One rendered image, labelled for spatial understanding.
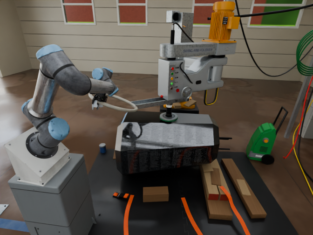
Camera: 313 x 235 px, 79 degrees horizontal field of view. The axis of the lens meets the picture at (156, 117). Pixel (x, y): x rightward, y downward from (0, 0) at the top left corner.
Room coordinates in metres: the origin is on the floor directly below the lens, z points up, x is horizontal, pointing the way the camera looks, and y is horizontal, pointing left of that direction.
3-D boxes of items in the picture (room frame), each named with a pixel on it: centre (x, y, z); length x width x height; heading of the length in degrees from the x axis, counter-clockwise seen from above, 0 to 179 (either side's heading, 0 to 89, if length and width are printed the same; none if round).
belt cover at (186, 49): (2.25, -0.45, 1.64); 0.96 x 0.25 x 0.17; 120
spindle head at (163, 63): (2.11, -0.22, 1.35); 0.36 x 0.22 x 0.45; 120
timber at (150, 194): (1.64, -0.01, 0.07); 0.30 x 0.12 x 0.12; 94
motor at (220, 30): (2.39, -0.73, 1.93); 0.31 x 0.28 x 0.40; 30
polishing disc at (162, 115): (2.07, -0.15, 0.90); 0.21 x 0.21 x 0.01
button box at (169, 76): (1.94, -0.14, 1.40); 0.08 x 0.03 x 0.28; 120
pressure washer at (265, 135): (2.49, -1.65, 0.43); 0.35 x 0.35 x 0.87; 74
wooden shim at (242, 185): (1.76, -1.10, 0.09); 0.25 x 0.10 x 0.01; 175
